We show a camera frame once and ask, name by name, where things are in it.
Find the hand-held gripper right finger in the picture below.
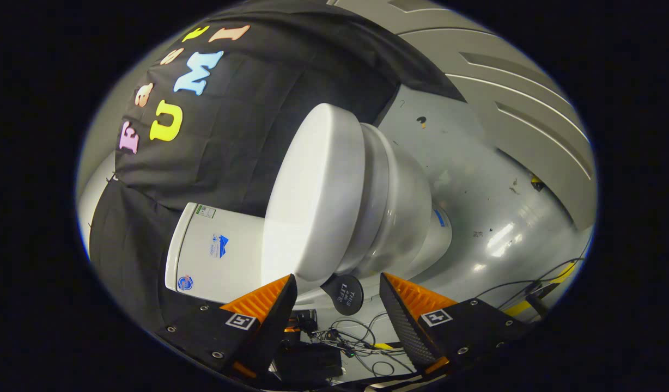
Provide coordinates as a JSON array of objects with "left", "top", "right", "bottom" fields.
[{"left": 379, "top": 272, "right": 531, "bottom": 376}]

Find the grey drawer cabinet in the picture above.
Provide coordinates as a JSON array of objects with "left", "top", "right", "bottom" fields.
[{"left": 329, "top": 0, "right": 597, "bottom": 232}]

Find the tangle of floor cables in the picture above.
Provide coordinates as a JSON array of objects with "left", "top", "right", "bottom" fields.
[{"left": 291, "top": 309, "right": 417, "bottom": 377}]

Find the black backdrop cloth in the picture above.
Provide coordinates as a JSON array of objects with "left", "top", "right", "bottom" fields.
[{"left": 88, "top": 0, "right": 467, "bottom": 334}]

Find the round black lid pull tab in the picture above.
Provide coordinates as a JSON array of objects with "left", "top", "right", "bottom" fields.
[{"left": 320, "top": 274, "right": 364, "bottom": 316}]

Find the black box on floor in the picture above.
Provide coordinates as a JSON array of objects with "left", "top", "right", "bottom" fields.
[{"left": 271, "top": 342, "right": 344, "bottom": 383}]

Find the white toilet bowl with seat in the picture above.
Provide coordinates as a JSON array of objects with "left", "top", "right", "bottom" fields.
[{"left": 334, "top": 122, "right": 453, "bottom": 279}]

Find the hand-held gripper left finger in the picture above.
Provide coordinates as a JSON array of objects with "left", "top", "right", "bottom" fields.
[{"left": 155, "top": 274, "right": 298, "bottom": 382}]

